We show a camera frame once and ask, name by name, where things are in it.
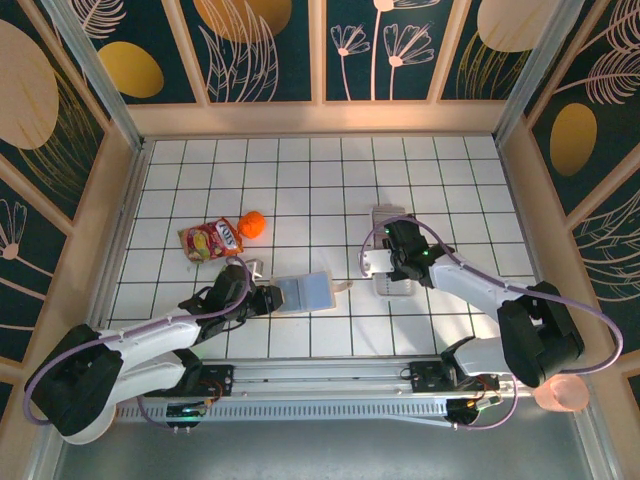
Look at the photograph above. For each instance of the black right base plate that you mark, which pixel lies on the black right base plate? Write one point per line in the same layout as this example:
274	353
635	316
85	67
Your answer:
425	377

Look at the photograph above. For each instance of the striped card stack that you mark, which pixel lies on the striped card stack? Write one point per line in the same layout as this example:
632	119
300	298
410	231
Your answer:
395	291

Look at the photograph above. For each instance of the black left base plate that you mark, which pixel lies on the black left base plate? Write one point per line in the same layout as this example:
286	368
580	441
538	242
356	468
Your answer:
220	380

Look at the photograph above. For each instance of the orange ball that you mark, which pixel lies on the orange ball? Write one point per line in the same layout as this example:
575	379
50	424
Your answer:
251	224

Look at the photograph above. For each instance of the pink plastic cup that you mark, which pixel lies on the pink plastic cup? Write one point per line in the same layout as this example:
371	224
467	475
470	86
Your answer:
562	398

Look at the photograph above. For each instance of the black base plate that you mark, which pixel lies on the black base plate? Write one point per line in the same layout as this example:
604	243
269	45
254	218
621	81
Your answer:
425	377
220	380

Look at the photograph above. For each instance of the red snack bag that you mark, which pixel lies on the red snack bag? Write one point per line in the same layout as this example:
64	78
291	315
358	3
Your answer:
210	242

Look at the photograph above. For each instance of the aluminium mounting rail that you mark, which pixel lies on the aluminium mounting rail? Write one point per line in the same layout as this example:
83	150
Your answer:
320	380

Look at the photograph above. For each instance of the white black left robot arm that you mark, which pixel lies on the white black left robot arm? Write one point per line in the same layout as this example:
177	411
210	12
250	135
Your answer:
160	335

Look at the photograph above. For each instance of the beige card holder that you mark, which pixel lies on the beige card holder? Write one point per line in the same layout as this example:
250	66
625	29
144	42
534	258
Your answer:
317	292

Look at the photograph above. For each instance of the aluminium frame post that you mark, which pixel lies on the aluminium frame post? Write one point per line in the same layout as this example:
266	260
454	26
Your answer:
534	75
102	85

